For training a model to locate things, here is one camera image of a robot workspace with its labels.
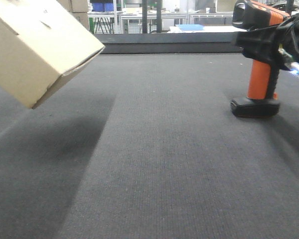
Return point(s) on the blue storage bins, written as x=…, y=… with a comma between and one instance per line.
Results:
x=102, y=7

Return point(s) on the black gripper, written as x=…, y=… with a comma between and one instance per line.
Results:
x=277, y=45

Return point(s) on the brown cardboard package box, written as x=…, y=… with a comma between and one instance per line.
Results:
x=42, y=47

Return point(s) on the blue sheet on board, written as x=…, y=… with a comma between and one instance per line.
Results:
x=190, y=27

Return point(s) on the orange black scanner gun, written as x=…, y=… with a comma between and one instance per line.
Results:
x=261, y=99

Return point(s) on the large cardboard box stack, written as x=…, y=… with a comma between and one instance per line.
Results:
x=79, y=9

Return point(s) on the black raised conveyor edge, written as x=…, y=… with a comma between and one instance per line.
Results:
x=157, y=43

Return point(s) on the white flat board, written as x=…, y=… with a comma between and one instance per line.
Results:
x=208, y=29

